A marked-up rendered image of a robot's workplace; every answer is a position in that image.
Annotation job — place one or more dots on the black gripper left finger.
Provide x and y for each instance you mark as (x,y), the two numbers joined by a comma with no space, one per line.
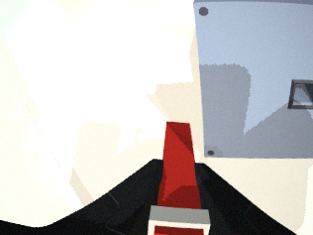
(124,210)

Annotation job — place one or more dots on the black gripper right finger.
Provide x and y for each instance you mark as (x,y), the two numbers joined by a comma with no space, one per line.
(230,212)

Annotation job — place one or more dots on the grey sloped panel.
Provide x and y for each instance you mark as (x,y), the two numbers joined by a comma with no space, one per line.
(256,77)

